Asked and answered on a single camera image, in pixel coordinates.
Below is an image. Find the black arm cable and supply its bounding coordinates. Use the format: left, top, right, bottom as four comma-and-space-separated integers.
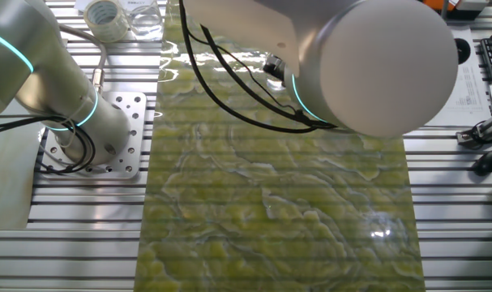
178, 0, 338, 135

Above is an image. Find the orange box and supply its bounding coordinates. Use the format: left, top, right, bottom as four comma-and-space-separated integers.
422, 0, 457, 12

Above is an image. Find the clear packing tape roll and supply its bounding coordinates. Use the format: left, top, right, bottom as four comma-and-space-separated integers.
83, 0, 130, 44

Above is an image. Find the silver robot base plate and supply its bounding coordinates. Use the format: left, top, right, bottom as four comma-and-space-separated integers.
38, 91, 148, 180

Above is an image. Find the printed table paper sheet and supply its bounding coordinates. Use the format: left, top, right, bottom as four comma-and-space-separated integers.
426, 26, 492, 127

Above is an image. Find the large clear glass beaker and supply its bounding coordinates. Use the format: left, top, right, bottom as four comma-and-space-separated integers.
127, 0, 165, 41

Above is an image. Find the white box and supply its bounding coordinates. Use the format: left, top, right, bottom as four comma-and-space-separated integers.
456, 0, 490, 11

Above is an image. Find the grey cable with metal connector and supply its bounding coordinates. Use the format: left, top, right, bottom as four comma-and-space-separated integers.
58, 24, 108, 95

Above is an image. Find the black base cable bundle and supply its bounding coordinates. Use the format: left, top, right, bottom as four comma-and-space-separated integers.
0, 113, 99, 175

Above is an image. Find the green marble pattern mat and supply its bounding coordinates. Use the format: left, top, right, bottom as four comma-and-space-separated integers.
134, 0, 427, 292

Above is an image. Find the thin aluminium pole with clamp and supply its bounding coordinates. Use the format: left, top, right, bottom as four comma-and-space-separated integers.
456, 115, 492, 147

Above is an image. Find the black computer mouse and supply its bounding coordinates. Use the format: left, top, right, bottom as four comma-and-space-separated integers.
471, 150, 492, 177

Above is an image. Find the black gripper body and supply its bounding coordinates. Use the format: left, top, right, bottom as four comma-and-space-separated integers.
263, 54, 288, 84

